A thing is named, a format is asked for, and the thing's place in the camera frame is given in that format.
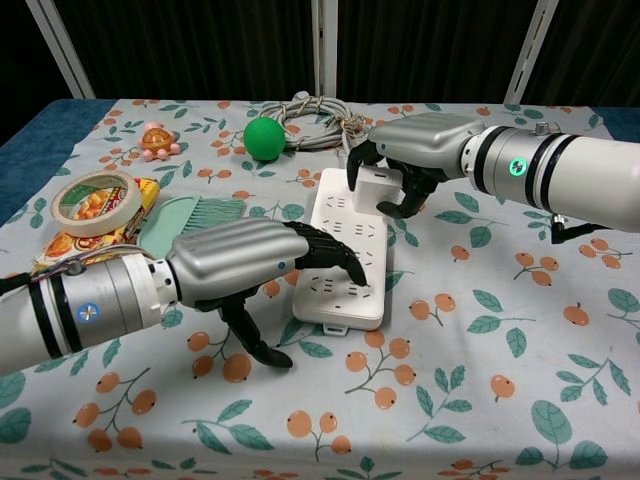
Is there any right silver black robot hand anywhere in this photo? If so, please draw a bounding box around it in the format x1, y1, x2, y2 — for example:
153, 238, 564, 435
347, 113, 486, 219

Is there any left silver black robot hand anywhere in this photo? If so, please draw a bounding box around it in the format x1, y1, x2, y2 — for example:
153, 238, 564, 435
164, 217, 374, 370

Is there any white plug adapter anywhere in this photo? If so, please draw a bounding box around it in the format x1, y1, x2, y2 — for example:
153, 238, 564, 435
353, 167, 404, 215

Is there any white power strip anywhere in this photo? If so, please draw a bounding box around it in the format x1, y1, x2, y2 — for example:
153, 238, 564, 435
291, 167, 397, 338

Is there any mint green brush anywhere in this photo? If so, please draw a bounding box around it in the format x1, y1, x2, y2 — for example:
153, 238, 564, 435
136, 194, 247, 262

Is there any green ball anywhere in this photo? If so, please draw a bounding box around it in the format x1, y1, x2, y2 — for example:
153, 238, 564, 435
242, 116, 287, 162

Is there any beige tape roll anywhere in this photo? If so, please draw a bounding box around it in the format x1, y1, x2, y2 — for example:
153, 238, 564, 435
50, 170, 143, 238

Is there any orange pink turtle toy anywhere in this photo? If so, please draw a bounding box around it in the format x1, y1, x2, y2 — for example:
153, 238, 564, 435
137, 124, 183, 163

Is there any yellow snack packet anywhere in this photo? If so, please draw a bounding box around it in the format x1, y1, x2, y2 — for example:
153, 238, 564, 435
31, 176, 162, 275

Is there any floral grey tablecloth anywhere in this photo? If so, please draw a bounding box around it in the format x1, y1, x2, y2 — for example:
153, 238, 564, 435
0, 98, 640, 480

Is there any black pleated curtain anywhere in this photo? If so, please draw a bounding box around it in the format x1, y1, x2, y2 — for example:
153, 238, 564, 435
0, 0, 640, 114

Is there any grey cable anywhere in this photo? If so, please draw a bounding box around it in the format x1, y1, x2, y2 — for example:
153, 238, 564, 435
272, 89, 375, 152

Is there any white frame post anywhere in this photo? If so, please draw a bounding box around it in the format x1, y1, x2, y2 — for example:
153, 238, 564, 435
310, 0, 338, 100
503, 0, 560, 105
30, 0, 97, 100

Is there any black arm cable plug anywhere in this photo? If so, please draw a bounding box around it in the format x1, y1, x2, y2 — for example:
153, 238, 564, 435
549, 213, 610, 246

